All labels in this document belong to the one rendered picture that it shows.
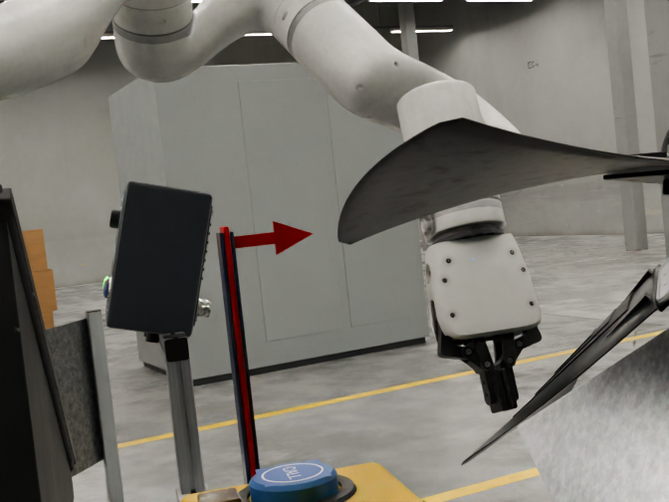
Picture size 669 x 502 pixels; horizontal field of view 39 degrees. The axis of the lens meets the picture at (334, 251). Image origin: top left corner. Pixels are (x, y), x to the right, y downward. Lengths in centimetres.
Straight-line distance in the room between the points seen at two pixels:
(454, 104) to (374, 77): 12
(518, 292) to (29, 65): 57
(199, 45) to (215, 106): 570
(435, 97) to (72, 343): 185
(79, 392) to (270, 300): 439
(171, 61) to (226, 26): 8
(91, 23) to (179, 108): 572
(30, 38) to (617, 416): 72
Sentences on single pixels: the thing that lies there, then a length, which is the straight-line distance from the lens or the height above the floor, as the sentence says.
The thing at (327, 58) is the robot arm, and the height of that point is 136.
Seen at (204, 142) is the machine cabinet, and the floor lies 171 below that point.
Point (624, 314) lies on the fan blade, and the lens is 86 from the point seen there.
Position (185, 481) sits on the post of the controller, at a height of 88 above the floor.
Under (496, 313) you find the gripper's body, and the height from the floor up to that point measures 108.
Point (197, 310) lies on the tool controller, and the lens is 128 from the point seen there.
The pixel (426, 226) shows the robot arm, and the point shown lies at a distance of 95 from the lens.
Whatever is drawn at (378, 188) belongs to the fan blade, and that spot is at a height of 121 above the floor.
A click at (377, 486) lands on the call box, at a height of 107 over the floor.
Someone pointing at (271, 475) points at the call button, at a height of 108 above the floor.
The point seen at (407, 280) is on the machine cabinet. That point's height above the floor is 52.
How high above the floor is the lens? 120
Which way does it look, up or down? 3 degrees down
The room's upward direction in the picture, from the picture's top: 6 degrees counter-clockwise
